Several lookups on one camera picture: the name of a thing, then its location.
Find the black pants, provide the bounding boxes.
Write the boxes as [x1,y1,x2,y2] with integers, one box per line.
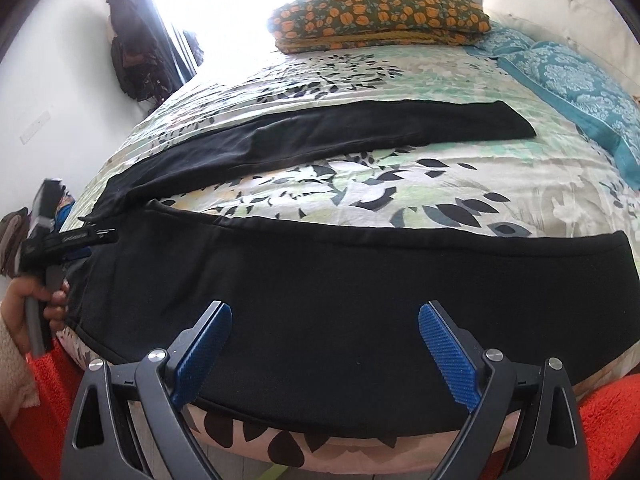
[68,101,639,408]

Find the cream sleeve forearm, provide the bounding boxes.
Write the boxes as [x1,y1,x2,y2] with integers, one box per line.
[0,320,40,427]

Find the person's left hand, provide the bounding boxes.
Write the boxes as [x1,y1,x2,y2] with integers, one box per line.
[1,275,70,359]

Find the pile of clothes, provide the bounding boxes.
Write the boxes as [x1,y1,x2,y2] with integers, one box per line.
[0,194,76,281]

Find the red fluffy rug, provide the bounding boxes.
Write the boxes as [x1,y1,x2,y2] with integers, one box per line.
[10,338,639,479]

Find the floral bedspread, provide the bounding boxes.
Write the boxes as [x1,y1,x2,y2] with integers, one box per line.
[54,41,640,476]

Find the teal patterned pillow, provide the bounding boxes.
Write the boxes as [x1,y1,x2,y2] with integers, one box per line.
[468,24,639,190]

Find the orange floral folded blanket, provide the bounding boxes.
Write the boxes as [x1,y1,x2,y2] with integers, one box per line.
[268,0,491,54]

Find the cream upholstered headboard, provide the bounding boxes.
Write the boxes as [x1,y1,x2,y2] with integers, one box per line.
[482,0,639,98]

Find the white wall switch plate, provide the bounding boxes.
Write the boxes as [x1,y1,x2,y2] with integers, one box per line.
[20,110,51,145]

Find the dark bag hanging on wall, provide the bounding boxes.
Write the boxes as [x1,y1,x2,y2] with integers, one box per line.
[105,0,183,110]

